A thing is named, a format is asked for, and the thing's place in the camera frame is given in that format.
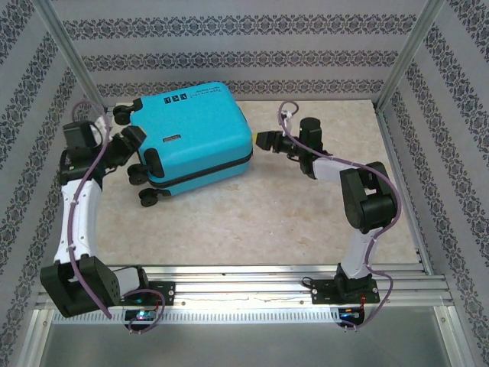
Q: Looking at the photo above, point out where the aluminium mounting rail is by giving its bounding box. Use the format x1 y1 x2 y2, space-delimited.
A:
37 262 454 307

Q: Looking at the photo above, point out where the turquoise hard-shell suitcase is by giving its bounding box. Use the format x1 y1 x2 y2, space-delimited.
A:
112 80 255 209

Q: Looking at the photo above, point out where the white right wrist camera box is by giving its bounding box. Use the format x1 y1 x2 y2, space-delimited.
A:
281 109 296 133

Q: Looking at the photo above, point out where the aluminium frame post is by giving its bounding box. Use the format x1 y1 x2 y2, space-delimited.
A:
37 0 107 115
376 0 446 112

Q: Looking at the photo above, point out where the grey sheet metal panel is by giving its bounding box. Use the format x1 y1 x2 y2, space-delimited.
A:
37 324 458 367

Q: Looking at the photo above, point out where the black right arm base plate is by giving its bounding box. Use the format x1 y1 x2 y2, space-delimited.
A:
311 278 380 306

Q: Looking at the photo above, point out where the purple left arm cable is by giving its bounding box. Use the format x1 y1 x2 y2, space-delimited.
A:
70 99 164 336

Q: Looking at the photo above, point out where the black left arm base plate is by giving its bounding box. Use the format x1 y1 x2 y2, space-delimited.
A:
107 281 176 307

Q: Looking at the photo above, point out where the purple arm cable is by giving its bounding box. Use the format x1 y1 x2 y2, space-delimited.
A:
277 100 403 334
70 99 164 336

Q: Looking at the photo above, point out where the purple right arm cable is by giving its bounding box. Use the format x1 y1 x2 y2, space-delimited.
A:
277 100 403 334

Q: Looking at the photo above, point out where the slotted white cable duct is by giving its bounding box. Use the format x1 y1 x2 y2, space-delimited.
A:
53 308 341 326

